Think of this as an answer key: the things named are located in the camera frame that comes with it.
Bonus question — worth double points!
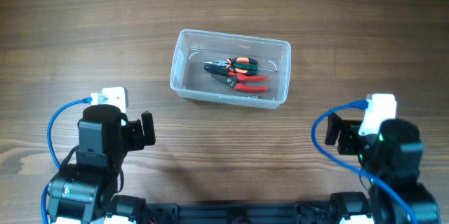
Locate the orange black needle-nose pliers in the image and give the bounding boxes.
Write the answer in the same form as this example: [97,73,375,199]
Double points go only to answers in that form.
[203,57,258,76]

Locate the clear plastic container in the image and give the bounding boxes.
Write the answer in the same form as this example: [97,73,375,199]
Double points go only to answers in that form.
[170,29,291,109]

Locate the black red screwdriver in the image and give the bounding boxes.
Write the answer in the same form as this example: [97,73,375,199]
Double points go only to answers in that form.
[203,64,236,77]

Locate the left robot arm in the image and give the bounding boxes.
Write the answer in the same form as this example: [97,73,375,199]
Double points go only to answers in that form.
[41,105,156,223]

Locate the red handled pruning shears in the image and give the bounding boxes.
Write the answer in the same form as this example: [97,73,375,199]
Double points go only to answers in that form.
[210,73,269,93]

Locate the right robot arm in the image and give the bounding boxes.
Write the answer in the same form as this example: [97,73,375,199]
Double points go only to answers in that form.
[325,112,441,224]

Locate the green handled screwdriver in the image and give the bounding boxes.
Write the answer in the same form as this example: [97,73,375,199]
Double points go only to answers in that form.
[233,62,278,73]

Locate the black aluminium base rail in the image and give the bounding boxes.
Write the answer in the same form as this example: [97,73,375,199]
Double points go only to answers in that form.
[147,201,334,224]

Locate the blue cable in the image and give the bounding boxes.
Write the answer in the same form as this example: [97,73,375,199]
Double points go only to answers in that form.
[40,97,94,224]
[310,99,418,224]

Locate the left blue cable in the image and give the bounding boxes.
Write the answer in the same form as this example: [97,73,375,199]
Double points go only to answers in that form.
[40,97,94,224]

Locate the right blue cable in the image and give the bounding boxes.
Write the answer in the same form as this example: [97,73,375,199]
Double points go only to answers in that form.
[310,99,418,224]

